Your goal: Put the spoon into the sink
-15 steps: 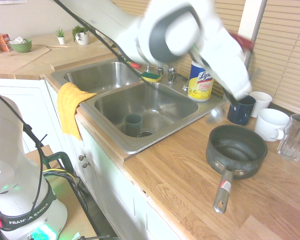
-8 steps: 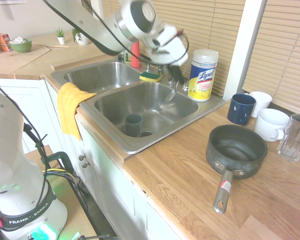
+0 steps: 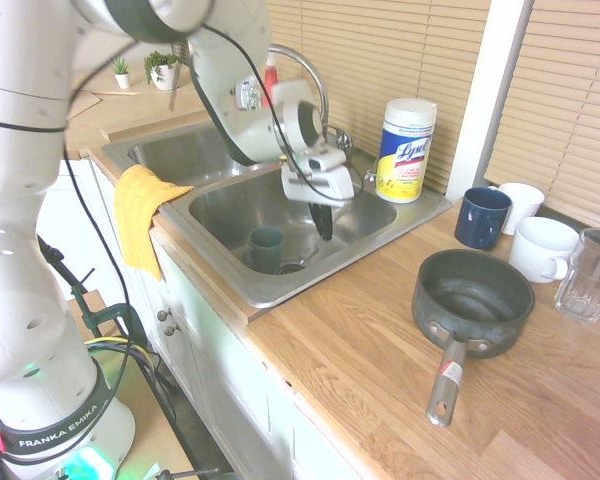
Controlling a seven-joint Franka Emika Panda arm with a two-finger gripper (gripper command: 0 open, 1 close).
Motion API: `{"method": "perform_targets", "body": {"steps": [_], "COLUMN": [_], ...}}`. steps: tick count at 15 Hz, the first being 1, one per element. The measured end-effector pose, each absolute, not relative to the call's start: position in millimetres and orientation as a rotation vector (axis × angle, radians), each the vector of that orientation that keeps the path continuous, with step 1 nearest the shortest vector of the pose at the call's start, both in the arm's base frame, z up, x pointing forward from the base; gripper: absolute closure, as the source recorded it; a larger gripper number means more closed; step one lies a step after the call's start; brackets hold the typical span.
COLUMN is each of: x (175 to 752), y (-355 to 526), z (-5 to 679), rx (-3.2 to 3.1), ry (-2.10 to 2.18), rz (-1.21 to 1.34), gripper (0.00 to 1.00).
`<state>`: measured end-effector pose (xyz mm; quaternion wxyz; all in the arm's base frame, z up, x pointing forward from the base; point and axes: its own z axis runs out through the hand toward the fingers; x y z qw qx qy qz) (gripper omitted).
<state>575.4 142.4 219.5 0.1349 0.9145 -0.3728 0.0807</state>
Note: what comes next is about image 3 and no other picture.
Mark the chrome sink faucet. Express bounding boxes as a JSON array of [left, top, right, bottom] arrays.
[[268, 43, 354, 154]]

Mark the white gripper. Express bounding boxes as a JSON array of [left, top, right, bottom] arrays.
[[280, 162, 356, 243]]

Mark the clear bottle with blue label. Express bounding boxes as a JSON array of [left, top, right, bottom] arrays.
[[233, 78, 263, 112]]

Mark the yellow dish cloth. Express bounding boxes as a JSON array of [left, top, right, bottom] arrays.
[[112, 164, 195, 283]]

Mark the navy blue mug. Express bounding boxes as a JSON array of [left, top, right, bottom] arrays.
[[453, 186, 513, 252]]

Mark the narrow beige window blind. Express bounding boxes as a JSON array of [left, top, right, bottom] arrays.
[[483, 0, 600, 229]]

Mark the dark saucepan with metal handle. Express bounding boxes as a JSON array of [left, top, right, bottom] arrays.
[[411, 249, 536, 428]]

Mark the wide beige window blind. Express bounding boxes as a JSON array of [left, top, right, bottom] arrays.
[[262, 0, 492, 193]]

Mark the clear drinking glass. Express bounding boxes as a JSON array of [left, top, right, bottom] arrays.
[[554, 227, 600, 325]]

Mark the small spiky potted plant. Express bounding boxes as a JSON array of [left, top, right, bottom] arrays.
[[110, 53, 133, 90]]

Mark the red soap bottle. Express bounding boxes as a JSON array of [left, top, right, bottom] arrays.
[[262, 51, 281, 109]]

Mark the white kitchen cabinet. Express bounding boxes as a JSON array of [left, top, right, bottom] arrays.
[[34, 155, 376, 480]]

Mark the stainless steel double sink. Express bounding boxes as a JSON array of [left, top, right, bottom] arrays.
[[101, 121, 454, 310]]

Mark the white mug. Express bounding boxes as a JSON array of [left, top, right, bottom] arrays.
[[508, 216, 580, 283], [487, 182, 546, 237]]

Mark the metal sink drain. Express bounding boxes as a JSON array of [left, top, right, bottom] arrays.
[[273, 260, 307, 277]]

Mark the green clamp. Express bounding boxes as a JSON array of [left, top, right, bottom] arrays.
[[69, 284, 150, 351]]

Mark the yellow and black wire bundle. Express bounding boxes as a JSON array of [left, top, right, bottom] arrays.
[[83, 336, 177, 401]]

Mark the leafy plant in white pot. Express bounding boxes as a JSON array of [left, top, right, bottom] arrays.
[[143, 49, 184, 92]]

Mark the Lysol wipes canister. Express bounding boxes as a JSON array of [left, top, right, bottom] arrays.
[[375, 97, 439, 204]]

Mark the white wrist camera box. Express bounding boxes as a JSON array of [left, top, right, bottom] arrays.
[[299, 144, 348, 174]]

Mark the light wooden board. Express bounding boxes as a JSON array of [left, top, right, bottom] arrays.
[[65, 90, 103, 124]]

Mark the dark green mug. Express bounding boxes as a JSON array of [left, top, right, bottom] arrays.
[[242, 227, 287, 275]]

